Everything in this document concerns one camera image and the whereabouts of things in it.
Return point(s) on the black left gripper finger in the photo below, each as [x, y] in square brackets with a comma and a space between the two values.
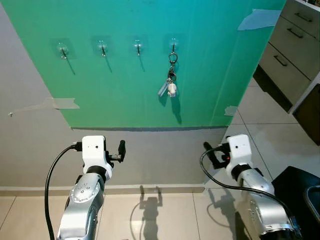
[122, 149]

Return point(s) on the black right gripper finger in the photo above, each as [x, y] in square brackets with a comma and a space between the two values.
[211, 154]

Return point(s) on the clear adhesive metal hook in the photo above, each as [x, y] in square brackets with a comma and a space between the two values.
[62, 48]
[102, 47]
[173, 44]
[138, 46]

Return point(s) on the grey tape strip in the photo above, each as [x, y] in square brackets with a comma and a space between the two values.
[260, 20]
[231, 110]
[55, 103]

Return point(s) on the black hexagonal box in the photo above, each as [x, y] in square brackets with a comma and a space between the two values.
[290, 190]

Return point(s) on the key bunch with white charm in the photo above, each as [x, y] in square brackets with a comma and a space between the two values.
[171, 89]

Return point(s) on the white cabinet panel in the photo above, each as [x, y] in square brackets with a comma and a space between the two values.
[305, 95]

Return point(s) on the grey drawer cabinet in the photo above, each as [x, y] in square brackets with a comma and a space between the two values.
[290, 60]

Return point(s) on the green corrugated board with hooks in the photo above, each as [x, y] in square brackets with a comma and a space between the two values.
[150, 30]

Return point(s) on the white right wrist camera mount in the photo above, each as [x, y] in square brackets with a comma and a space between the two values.
[240, 147]

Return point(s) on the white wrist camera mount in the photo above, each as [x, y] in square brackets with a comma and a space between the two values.
[94, 150]
[240, 147]

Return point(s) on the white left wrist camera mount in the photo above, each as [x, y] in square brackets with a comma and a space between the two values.
[94, 150]

